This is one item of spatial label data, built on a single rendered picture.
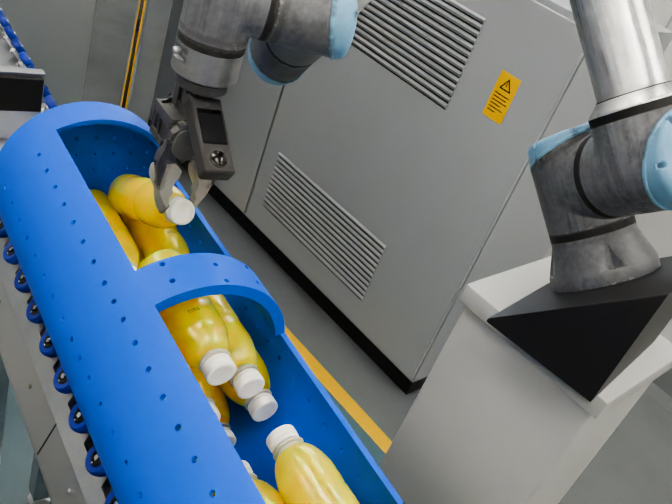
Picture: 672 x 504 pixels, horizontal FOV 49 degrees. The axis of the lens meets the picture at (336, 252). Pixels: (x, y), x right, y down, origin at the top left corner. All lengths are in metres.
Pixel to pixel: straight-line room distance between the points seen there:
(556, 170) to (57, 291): 0.82
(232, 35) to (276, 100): 2.04
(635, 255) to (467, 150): 1.13
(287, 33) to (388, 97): 1.62
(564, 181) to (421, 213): 1.26
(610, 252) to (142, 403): 0.83
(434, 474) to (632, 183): 0.73
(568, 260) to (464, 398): 0.34
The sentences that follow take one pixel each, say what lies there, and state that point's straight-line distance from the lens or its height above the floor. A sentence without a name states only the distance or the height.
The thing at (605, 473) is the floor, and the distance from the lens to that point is 3.04.
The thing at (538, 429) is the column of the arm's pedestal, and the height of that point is 0.96.
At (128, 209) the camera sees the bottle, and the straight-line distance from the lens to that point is 1.19.
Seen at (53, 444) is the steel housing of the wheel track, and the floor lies 0.88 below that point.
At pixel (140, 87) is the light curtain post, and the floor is 1.00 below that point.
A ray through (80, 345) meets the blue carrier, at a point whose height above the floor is 1.13.
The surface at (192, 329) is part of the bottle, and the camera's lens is 0.92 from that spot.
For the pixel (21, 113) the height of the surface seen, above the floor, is 0.99.
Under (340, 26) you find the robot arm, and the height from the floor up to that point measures 1.52.
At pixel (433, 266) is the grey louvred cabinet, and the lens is 2.52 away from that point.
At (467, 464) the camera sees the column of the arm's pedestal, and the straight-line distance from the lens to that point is 1.53.
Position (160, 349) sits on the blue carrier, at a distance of 0.85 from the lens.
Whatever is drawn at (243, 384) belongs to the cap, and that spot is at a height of 1.12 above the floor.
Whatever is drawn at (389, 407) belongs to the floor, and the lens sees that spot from 2.73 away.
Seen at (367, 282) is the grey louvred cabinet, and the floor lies 0.29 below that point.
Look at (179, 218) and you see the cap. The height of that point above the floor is 1.19.
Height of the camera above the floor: 1.78
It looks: 32 degrees down
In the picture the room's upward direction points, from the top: 22 degrees clockwise
